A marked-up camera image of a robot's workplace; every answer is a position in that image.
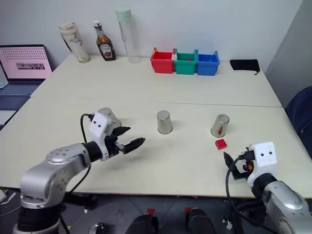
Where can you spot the open laptop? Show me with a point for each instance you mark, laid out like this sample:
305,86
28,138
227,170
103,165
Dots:
20,70

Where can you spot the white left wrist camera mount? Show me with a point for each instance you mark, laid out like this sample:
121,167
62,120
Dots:
98,129

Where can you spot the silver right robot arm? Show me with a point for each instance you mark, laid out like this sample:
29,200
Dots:
280,200

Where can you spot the red storage bin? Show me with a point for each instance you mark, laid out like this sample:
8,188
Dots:
161,62

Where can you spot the blue chair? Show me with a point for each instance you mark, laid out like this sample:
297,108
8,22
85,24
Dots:
301,112

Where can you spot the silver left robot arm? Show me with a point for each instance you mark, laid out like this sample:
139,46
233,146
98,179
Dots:
46,171

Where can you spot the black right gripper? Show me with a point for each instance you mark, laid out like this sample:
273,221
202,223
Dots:
245,162

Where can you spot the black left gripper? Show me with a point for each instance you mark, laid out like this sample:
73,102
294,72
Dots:
112,143

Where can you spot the ketchup bottle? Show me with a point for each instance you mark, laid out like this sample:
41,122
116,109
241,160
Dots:
105,45

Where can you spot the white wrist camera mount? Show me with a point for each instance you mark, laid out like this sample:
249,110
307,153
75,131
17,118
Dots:
98,129
262,158

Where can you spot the blue storage bin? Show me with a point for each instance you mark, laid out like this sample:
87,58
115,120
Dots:
206,64

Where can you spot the steel cup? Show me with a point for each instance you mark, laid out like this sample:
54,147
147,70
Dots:
164,123
220,125
111,117

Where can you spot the beige tumbler bottle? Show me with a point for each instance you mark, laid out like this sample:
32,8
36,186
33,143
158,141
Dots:
74,42

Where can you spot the clear bottle with green lid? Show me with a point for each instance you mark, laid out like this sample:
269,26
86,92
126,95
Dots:
128,36

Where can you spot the red toy block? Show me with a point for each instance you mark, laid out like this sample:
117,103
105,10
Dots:
220,144

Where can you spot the black pouch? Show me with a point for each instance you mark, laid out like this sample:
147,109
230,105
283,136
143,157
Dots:
244,64

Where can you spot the green storage bin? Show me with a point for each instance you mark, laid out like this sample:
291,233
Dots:
185,63

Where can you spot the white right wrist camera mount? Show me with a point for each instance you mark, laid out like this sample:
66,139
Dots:
262,158

